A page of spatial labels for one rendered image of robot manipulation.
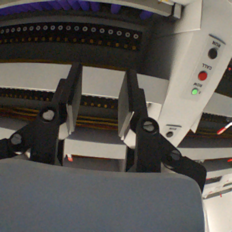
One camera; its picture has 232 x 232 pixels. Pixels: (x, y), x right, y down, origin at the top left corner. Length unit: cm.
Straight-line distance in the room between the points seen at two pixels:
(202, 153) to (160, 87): 31
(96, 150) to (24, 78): 24
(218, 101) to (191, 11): 20
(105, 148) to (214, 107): 28
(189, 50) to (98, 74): 15
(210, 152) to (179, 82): 33
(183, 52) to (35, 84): 24
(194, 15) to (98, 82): 18
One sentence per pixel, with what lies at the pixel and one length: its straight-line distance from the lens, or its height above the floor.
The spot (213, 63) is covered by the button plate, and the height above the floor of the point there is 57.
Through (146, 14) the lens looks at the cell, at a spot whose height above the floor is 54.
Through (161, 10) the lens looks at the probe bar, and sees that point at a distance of 26.
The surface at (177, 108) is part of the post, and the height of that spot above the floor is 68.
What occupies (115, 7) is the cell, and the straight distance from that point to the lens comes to 29.
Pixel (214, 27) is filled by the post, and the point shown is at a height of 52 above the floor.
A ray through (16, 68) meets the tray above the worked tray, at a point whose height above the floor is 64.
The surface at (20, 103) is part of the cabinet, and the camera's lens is 62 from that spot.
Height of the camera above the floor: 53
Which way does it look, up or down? 42 degrees up
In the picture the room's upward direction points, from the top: 166 degrees counter-clockwise
